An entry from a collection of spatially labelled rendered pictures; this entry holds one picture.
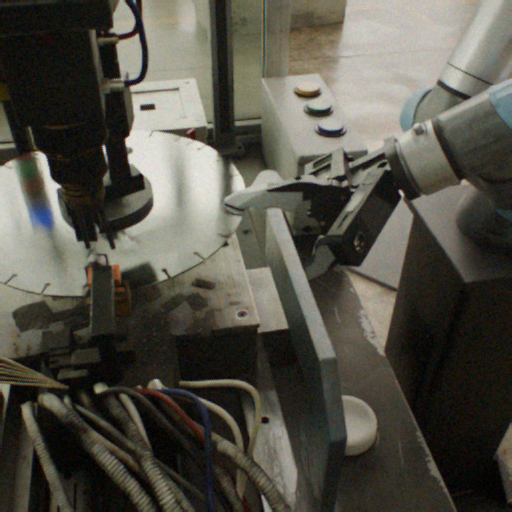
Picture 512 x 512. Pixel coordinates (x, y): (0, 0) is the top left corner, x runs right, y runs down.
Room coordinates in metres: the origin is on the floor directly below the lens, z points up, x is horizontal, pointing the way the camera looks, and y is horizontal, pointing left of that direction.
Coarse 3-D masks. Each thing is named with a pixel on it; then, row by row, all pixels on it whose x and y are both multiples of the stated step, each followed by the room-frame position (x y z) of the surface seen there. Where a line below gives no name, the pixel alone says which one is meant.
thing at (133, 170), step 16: (112, 144) 0.50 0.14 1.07; (112, 160) 0.50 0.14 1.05; (128, 160) 0.51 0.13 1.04; (112, 176) 0.50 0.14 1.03; (128, 176) 0.51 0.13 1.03; (112, 192) 0.49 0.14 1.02; (128, 192) 0.50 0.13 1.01; (64, 208) 0.47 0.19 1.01; (96, 224) 0.50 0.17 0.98; (80, 240) 0.48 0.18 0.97; (96, 240) 0.48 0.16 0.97
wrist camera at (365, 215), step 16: (368, 176) 0.56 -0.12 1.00; (384, 176) 0.55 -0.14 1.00; (368, 192) 0.53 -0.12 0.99; (384, 192) 0.54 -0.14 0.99; (352, 208) 0.51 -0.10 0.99; (368, 208) 0.51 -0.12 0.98; (384, 208) 0.53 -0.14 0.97; (336, 224) 0.50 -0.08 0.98; (352, 224) 0.49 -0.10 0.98; (368, 224) 0.50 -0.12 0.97; (384, 224) 0.52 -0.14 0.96; (336, 240) 0.47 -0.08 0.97; (352, 240) 0.47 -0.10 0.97; (368, 240) 0.49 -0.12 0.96; (336, 256) 0.47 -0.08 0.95; (352, 256) 0.47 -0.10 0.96
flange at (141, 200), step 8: (144, 176) 0.61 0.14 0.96; (136, 192) 0.58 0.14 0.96; (144, 192) 0.58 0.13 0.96; (152, 192) 0.58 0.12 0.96; (120, 200) 0.56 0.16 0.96; (128, 200) 0.56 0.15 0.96; (136, 200) 0.56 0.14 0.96; (144, 200) 0.56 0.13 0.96; (104, 208) 0.54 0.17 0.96; (112, 208) 0.55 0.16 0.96; (120, 208) 0.55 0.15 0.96; (128, 208) 0.55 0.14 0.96; (136, 208) 0.55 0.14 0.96; (144, 208) 0.55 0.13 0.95; (64, 216) 0.54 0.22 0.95; (112, 216) 0.53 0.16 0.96; (120, 216) 0.53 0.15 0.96; (128, 216) 0.54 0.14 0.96; (136, 216) 0.54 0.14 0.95; (112, 224) 0.53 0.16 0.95
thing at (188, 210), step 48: (144, 144) 0.71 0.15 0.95; (192, 144) 0.71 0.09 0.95; (0, 192) 0.59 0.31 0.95; (48, 192) 0.59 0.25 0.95; (192, 192) 0.59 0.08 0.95; (0, 240) 0.50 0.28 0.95; (48, 240) 0.50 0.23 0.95; (144, 240) 0.50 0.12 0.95; (192, 240) 0.50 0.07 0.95; (48, 288) 0.43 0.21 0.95
